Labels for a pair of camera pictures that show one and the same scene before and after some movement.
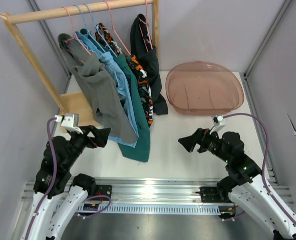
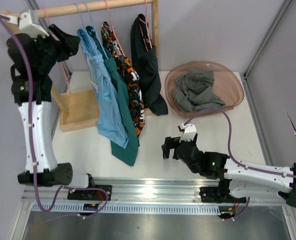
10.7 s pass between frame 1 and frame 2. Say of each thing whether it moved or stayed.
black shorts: stayed
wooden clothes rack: stayed
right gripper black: moved
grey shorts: moved
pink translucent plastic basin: stayed
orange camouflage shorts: moved
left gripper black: moved
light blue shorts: moved
